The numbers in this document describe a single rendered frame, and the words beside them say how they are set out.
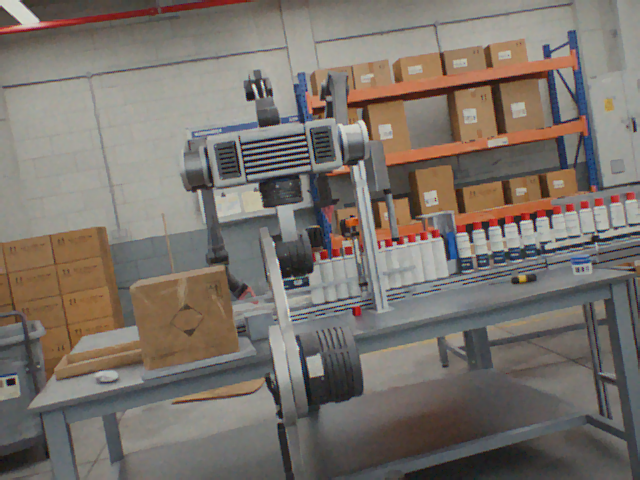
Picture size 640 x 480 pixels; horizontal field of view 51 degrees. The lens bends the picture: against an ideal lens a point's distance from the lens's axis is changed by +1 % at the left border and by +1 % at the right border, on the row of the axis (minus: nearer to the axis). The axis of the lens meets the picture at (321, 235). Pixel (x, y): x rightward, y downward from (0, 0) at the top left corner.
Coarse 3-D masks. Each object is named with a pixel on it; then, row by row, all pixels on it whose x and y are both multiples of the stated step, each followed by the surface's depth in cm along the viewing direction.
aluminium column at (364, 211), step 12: (360, 168) 249; (360, 192) 249; (360, 204) 249; (360, 216) 250; (372, 216) 250; (360, 228) 253; (372, 228) 250; (372, 240) 251; (372, 252) 251; (372, 264) 250; (372, 276) 250; (372, 288) 253; (384, 300) 252
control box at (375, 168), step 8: (376, 144) 255; (376, 152) 253; (368, 160) 249; (376, 160) 252; (384, 160) 262; (368, 168) 249; (376, 168) 250; (384, 168) 261; (368, 176) 250; (376, 176) 249; (384, 176) 259; (352, 184) 253; (368, 184) 250; (376, 184) 249; (384, 184) 257
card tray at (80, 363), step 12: (96, 348) 256; (108, 348) 257; (120, 348) 258; (132, 348) 259; (72, 360) 254; (84, 360) 255; (96, 360) 232; (108, 360) 233; (120, 360) 234; (132, 360) 234; (60, 372) 229; (72, 372) 230; (84, 372) 231
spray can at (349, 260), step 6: (348, 246) 263; (348, 252) 263; (348, 258) 262; (354, 258) 263; (348, 264) 263; (354, 264) 263; (348, 270) 263; (354, 270) 263; (348, 276) 264; (354, 276) 263; (348, 282) 264; (354, 282) 263; (354, 288) 263; (354, 294) 263
